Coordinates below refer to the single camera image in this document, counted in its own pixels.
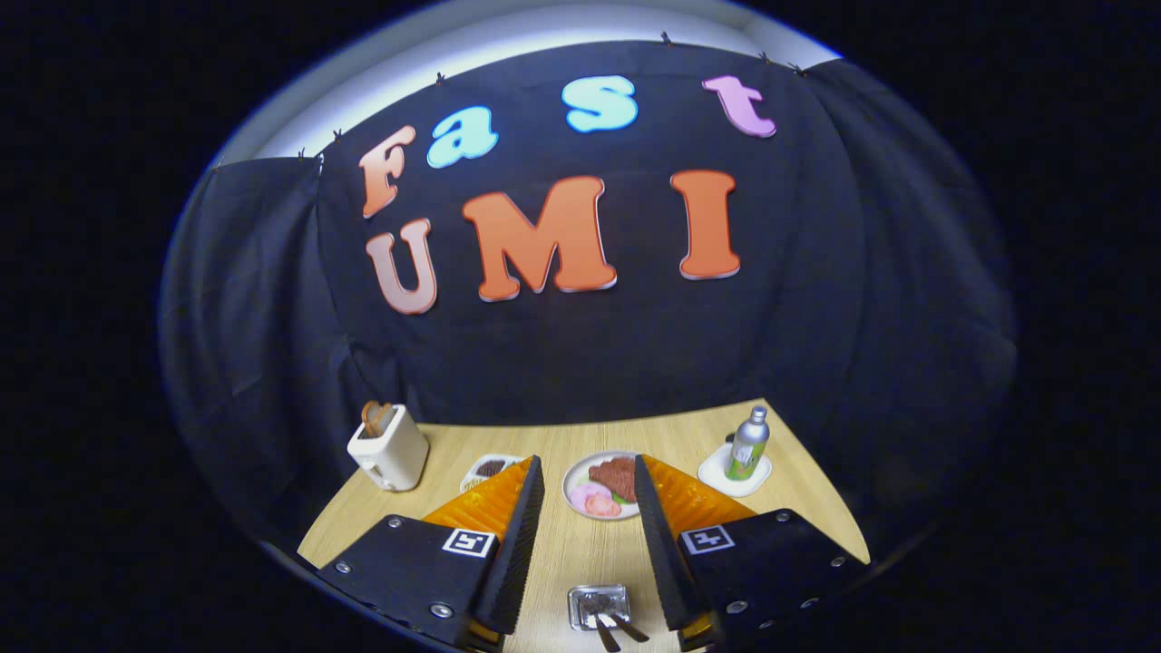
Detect metal bottle with green label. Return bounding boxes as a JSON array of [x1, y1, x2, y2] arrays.
[[725, 405, 771, 482]]

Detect brown steak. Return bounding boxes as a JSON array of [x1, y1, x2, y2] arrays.
[[588, 456, 639, 504]]

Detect metal wire basket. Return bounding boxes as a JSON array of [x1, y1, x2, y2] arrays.
[[568, 585, 632, 633]]

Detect white toaster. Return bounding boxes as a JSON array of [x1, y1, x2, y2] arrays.
[[347, 404, 430, 492]]

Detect beige plate with food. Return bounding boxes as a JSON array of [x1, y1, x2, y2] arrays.
[[562, 451, 641, 521]]

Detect metal spoon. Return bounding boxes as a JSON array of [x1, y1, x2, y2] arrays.
[[602, 604, 651, 645]]

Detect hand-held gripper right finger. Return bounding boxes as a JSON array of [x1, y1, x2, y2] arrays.
[[633, 453, 868, 652]]

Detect pink ham slices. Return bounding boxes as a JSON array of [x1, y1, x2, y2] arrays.
[[570, 482, 623, 518]]

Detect small white square dish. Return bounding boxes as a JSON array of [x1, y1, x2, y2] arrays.
[[698, 442, 774, 498]]

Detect white divided dish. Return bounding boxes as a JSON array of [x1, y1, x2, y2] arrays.
[[460, 453, 528, 495]]

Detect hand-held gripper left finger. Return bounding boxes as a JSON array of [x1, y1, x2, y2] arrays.
[[313, 455, 546, 650]]

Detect fork with brown handle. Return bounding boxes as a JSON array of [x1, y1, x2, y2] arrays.
[[588, 600, 623, 653]]

